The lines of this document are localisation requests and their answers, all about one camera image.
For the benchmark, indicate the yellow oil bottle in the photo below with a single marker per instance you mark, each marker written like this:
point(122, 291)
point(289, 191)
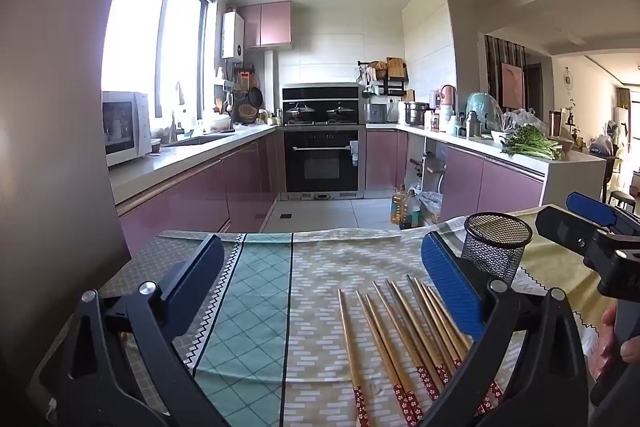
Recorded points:
point(397, 207)

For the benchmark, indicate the teal kitchen appliance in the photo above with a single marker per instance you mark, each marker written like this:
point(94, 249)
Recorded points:
point(484, 112)

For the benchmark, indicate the white water heater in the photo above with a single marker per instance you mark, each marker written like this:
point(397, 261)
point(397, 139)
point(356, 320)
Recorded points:
point(233, 34)

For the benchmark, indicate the silver countertop appliance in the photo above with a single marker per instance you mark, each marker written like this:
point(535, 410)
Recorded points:
point(375, 113)

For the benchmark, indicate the bunch of wooden chopsticks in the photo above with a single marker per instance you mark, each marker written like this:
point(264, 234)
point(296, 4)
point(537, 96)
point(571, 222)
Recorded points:
point(383, 347)

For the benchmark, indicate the black mesh holder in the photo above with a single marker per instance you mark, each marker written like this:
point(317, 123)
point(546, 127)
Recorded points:
point(495, 252)

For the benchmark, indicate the green leafy vegetables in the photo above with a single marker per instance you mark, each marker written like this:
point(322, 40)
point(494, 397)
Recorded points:
point(532, 144)

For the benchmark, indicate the lidded black pot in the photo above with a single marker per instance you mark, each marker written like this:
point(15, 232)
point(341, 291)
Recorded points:
point(341, 113)
point(300, 113)

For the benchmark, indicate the steel faucet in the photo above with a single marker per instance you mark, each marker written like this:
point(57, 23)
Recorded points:
point(174, 122)

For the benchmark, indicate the pink base cabinets with vegetables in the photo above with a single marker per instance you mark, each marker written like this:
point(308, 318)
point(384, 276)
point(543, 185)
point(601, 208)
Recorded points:
point(465, 182)

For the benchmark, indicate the pink wall cabinet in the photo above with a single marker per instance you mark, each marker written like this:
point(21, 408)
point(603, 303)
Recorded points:
point(265, 24)

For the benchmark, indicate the hanging frying pan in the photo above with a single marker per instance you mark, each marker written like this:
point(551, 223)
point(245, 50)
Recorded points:
point(255, 98)

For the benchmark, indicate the oil bottles on floor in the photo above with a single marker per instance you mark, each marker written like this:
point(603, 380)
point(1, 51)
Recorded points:
point(411, 212)

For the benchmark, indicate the round stool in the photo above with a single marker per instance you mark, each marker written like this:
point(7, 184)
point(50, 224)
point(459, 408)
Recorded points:
point(621, 196)

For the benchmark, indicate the kitchen window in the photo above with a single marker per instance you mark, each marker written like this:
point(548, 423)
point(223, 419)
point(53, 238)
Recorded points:
point(135, 32)

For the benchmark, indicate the white microwave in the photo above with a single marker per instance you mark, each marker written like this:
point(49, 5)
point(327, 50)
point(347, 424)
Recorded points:
point(127, 127)

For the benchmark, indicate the person's right hand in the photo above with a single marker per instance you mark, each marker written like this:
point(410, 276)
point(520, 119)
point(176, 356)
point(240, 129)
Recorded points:
point(605, 332)

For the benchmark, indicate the black built-in stove oven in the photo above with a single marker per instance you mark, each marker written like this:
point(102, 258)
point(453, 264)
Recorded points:
point(322, 157)

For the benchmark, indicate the framed wall picture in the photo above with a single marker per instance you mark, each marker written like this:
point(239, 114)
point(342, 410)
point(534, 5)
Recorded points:
point(512, 84)

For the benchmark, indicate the clear plastic bag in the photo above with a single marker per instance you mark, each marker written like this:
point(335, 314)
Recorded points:
point(520, 117)

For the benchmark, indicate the pink base cabinets with sink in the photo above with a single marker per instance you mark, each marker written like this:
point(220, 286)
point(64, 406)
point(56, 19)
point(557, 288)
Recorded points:
point(200, 192)

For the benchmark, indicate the patterned tablecloth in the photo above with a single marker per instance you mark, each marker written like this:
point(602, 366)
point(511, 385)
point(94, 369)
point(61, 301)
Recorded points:
point(325, 257)

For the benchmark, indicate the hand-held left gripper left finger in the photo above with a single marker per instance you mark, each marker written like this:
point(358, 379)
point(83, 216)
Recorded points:
point(195, 272)

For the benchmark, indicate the steel cooking pot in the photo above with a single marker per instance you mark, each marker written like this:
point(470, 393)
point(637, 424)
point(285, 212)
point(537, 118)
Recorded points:
point(416, 114)

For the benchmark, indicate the pink kettle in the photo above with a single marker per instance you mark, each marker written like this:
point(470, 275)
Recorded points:
point(448, 99)

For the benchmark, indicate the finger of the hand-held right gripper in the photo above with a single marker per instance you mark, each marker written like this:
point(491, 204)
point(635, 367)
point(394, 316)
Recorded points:
point(590, 207)
point(560, 224)

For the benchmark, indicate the black wall rack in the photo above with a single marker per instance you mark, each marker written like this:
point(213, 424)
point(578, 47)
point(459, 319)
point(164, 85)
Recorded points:
point(387, 79)

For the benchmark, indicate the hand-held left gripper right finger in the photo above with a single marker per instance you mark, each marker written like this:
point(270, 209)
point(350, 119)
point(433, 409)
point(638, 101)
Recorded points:
point(450, 277)

